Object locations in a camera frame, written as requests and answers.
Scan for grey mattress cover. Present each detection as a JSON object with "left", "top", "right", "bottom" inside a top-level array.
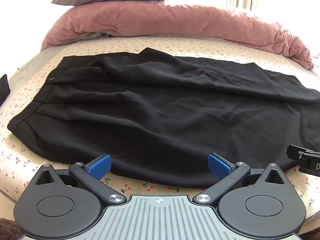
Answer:
[{"left": 7, "top": 47, "right": 66, "bottom": 80}]

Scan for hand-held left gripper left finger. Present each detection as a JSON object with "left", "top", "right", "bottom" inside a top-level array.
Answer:
[{"left": 35, "top": 154, "right": 127, "bottom": 204}]

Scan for dark cloth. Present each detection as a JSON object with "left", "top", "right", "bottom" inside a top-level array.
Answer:
[{"left": 0, "top": 74, "right": 11, "bottom": 105}]

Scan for brown fuzzy cloth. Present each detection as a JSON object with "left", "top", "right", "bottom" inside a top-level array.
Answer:
[{"left": 0, "top": 217, "right": 23, "bottom": 240}]

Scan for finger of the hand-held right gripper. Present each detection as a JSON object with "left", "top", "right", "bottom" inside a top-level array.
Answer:
[{"left": 287, "top": 144, "right": 320, "bottom": 159}]

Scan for pink duvet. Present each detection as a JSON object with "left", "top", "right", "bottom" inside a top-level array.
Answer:
[{"left": 41, "top": 0, "right": 315, "bottom": 70}]

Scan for cherry print bed sheet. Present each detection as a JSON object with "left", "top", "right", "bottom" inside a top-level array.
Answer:
[{"left": 0, "top": 34, "right": 320, "bottom": 230}]

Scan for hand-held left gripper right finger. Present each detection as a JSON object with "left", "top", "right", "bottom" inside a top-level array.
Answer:
[{"left": 193, "top": 153, "right": 286, "bottom": 204}]

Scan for black pants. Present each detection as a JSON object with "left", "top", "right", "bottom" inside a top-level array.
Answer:
[{"left": 7, "top": 47, "right": 320, "bottom": 188}]

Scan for grey cloth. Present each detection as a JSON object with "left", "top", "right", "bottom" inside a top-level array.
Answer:
[{"left": 82, "top": 31, "right": 111, "bottom": 40}]

